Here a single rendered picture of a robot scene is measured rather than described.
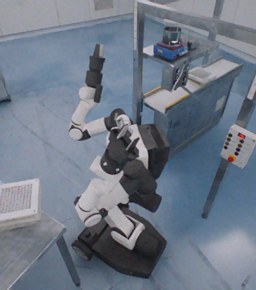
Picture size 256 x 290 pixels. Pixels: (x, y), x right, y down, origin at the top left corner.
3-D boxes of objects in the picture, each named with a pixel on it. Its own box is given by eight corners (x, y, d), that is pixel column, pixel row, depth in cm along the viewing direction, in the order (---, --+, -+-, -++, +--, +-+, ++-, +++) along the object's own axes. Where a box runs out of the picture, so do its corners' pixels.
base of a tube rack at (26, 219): (-7, 228, 130) (-9, 226, 128) (0, 192, 147) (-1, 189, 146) (40, 219, 134) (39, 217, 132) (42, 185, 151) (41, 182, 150)
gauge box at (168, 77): (170, 92, 195) (173, 68, 182) (160, 87, 201) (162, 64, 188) (187, 83, 206) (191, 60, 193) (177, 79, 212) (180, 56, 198)
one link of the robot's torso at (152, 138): (150, 153, 161) (154, 108, 137) (168, 194, 137) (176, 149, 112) (106, 160, 156) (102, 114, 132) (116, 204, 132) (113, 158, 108)
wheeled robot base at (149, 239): (171, 239, 213) (176, 219, 190) (141, 295, 181) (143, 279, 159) (112, 204, 239) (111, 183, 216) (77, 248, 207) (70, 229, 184)
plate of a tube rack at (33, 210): (-11, 224, 126) (-12, 222, 125) (-3, 187, 144) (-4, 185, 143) (38, 215, 130) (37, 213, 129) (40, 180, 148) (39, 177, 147)
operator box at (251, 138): (242, 169, 162) (255, 140, 144) (219, 155, 171) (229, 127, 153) (246, 164, 165) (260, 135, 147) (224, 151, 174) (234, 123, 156)
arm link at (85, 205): (83, 178, 99) (66, 207, 108) (94, 199, 93) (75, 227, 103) (103, 176, 106) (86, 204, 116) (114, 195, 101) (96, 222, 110)
